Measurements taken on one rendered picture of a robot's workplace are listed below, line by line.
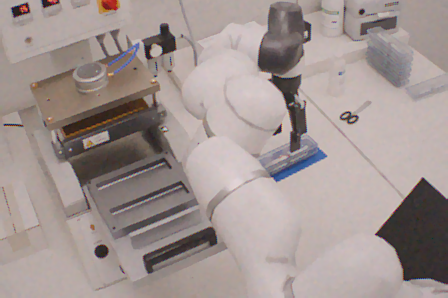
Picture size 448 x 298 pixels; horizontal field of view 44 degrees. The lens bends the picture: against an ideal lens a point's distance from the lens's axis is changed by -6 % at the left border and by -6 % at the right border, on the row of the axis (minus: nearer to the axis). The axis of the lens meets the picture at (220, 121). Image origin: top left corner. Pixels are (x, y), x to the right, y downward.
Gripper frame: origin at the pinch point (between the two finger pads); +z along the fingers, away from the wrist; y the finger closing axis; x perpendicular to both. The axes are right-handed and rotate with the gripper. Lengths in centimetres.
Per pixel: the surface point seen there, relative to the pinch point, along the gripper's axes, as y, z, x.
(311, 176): 8.6, 10.2, 2.6
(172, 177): 11.4, -14.5, -38.0
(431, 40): -51, 39, 122
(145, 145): -8.5, -8.0, -35.9
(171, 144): 1.5, -14.1, -33.0
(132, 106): -8.1, -20.9, -37.4
